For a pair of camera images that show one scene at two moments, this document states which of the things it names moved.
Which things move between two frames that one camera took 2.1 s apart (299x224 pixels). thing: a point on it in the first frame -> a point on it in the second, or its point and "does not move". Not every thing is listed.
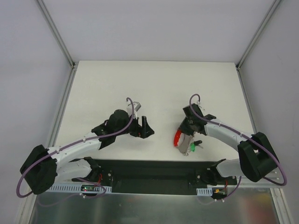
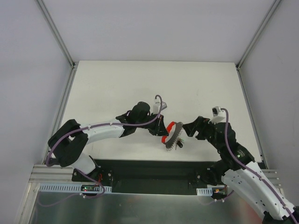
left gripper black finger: x=144 y=123 -> x=162 y=125
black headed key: x=197 y=142 -> x=180 y=144
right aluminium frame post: x=254 y=38 does not move
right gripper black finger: x=186 y=130 does not move
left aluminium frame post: x=56 y=32 does not move
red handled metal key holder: x=182 y=141 -> x=170 y=127
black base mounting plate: x=157 y=177 does not move
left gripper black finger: x=148 y=132 -> x=162 y=132
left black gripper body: x=139 y=127 -> x=158 y=126
